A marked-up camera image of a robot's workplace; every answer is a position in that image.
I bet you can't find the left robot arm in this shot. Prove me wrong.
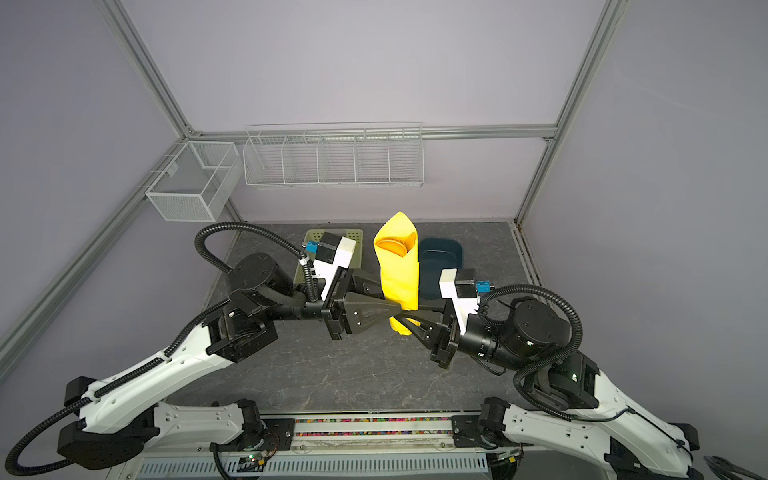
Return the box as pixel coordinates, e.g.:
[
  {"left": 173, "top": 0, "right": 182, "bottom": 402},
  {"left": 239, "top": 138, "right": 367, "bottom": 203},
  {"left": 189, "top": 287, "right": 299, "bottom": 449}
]
[{"left": 5, "top": 221, "right": 403, "bottom": 477}]

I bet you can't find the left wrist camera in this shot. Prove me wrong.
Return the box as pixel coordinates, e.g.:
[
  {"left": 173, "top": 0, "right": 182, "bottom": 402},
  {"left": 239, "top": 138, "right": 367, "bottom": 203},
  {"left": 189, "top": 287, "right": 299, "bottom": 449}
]
[{"left": 306, "top": 232, "right": 357, "bottom": 300}]

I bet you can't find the yellow paper napkin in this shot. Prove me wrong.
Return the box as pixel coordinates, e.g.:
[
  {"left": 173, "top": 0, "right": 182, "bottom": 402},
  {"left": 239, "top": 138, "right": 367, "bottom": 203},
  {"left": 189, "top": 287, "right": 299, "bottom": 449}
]
[{"left": 374, "top": 212, "right": 419, "bottom": 311}]

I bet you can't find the white vented cable duct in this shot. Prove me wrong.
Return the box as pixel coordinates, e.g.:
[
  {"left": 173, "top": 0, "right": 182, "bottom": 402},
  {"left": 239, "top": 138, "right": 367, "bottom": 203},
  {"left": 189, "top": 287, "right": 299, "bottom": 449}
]
[{"left": 134, "top": 452, "right": 490, "bottom": 479}]

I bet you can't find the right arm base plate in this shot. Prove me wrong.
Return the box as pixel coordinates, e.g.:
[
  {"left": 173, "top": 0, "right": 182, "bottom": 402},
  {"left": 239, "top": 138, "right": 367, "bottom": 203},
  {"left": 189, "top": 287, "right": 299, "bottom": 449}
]
[{"left": 451, "top": 415, "right": 531, "bottom": 450}]

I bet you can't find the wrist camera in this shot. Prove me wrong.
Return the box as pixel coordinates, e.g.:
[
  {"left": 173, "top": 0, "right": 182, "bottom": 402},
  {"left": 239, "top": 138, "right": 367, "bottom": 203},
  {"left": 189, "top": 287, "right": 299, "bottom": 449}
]
[
  {"left": 306, "top": 232, "right": 357, "bottom": 300},
  {"left": 438, "top": 268, "right": 493, "bottom": 335}
]

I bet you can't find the teal plastic tray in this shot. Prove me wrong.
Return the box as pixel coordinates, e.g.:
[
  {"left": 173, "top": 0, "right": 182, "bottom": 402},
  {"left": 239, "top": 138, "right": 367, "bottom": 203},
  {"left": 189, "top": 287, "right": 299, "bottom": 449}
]
[{"left": 418, "top": 238, "right": 463, "bottom": 300}]

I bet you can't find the green plastic basket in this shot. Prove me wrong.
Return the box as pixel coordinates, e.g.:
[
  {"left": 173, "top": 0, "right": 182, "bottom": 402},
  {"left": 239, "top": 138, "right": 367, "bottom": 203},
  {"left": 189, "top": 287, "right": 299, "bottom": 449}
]
[{"left": 303, "top": 228, "right": 364, "bottom": 276}]

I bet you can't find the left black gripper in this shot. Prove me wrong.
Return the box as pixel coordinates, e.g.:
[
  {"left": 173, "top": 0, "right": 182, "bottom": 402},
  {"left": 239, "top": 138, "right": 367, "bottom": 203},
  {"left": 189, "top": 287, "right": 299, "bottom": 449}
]
[{"left": 264, "top": 264, "right": 403, "bottom": 341}]

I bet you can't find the white mesh wall box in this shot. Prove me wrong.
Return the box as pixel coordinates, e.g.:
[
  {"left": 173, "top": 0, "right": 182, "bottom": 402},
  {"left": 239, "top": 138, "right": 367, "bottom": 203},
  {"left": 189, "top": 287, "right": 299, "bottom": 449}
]
[{"left": 146, "top": 141, "right": 244, "bottom": 223}]

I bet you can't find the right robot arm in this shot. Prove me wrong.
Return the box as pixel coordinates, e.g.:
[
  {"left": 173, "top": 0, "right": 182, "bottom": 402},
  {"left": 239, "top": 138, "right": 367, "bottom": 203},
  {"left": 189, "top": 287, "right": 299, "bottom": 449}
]
[{"left": 396, "top": 284, "right": 703, "bottom": 479}]

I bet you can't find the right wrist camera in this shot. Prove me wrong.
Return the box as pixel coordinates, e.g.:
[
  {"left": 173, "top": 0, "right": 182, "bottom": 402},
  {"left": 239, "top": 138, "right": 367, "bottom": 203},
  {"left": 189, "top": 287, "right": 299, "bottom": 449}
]
[{"left": 438, "top": 268, "right": 493, "bottom": 335}]

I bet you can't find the black cable bottom right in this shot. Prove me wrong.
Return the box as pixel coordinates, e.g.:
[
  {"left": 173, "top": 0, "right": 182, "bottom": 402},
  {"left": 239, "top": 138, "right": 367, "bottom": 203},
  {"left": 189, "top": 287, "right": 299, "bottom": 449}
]
[{"left": 702, "top": 455, "right": 766, "bottom": 480}]

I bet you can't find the white wire wall rack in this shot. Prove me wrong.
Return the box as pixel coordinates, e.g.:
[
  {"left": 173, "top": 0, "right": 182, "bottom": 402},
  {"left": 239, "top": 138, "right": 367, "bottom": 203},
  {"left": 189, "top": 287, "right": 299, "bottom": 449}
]
[{"left": 242, "top": 122, "right": 425, "bottom": 187}]

